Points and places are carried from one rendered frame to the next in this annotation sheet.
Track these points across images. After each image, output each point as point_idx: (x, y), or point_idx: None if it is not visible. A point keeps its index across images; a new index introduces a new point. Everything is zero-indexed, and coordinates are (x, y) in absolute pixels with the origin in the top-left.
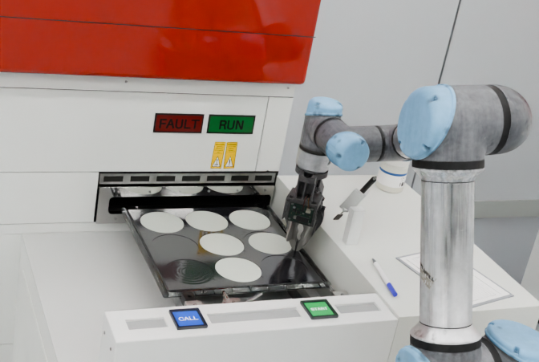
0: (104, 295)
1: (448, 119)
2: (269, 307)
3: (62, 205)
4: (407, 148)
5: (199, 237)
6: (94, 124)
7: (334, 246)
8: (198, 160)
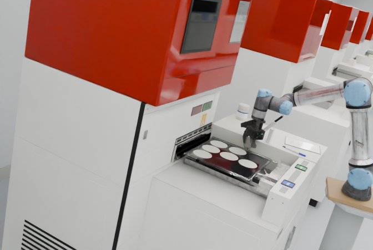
0: (215, 189)
1: (369, 91)
2: (292, 172)
3: (164, 158)
4: (353, 103)
5: (220, 156)
6: (179, 118)
7: (266, 144)
8: (197, 123)
